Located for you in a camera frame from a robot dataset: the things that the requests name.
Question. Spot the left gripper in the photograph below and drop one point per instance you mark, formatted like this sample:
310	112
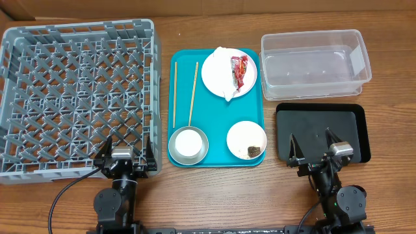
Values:
143	169

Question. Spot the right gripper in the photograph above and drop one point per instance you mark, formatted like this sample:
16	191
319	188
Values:
316	164

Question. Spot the white cup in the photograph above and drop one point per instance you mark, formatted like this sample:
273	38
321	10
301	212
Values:
188	143

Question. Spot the red snack wrapper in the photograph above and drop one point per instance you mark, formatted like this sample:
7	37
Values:
238	70

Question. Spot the large white plate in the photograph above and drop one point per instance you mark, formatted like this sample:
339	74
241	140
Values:
208	74

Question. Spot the white napkin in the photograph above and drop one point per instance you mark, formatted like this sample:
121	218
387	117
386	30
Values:
224	73

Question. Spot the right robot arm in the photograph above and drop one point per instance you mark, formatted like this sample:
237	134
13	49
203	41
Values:
343	207

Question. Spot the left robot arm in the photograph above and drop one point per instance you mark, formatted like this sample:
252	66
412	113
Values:
115	206

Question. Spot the black tray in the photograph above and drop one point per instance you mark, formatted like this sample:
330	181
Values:
308	122

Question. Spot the grey bowl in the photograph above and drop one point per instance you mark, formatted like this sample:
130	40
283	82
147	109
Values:
181	160

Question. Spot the dark food scrap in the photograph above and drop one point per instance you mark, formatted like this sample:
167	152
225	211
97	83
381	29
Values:
254	151

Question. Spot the teal serving tray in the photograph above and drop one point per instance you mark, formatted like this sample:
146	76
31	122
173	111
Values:
211	113

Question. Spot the clear plastic bin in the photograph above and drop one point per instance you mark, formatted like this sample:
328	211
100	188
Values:
313	64

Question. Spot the grey plastic dish rack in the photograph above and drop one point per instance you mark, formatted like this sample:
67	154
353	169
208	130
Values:
66	88

